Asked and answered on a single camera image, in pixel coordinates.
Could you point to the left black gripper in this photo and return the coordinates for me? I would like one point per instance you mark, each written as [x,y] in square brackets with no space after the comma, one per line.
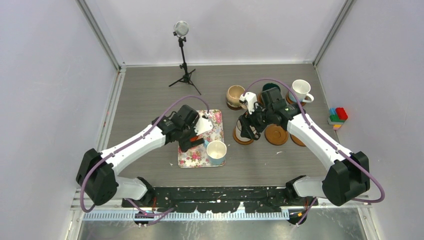
[185,143]

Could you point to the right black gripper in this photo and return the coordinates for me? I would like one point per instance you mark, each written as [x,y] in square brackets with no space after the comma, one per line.
[246,131]

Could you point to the floral serving tray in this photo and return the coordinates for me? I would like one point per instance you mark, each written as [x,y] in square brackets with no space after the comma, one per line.
[197,157]

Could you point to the white light blue mug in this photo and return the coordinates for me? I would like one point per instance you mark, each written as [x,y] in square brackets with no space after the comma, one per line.
[216,151]

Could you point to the beige mug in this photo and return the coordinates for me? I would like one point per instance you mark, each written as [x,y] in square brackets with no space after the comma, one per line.
[233,94]

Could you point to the dark green mug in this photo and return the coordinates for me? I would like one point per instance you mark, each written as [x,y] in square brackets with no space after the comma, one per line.
[269,86]

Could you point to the white mug brown rim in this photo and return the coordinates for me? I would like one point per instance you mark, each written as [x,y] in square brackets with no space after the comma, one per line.
[238,132]

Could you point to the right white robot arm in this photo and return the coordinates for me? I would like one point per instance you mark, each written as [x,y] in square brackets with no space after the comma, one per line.
[345,178]

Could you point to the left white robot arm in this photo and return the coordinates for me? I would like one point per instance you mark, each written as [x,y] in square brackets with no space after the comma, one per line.
[99,171]

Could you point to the dark brown wooden coaster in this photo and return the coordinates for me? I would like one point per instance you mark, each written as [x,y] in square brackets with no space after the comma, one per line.
[234,108]

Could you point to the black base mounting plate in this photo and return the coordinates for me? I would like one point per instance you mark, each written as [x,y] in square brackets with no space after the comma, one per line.
[254,199]

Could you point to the colourful toy block stack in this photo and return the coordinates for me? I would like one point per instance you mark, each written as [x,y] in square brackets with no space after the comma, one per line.
[337,117]

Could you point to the microphone on black tripod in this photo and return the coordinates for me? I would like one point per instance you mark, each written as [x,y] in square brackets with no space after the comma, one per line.
[180,30]

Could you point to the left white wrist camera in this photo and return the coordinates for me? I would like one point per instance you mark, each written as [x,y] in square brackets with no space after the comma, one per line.
[204,123]

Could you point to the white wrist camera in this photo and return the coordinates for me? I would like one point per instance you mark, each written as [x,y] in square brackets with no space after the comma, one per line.
[204,123]
[247,101]

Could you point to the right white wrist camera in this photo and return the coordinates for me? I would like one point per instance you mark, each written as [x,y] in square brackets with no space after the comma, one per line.
[247,101]

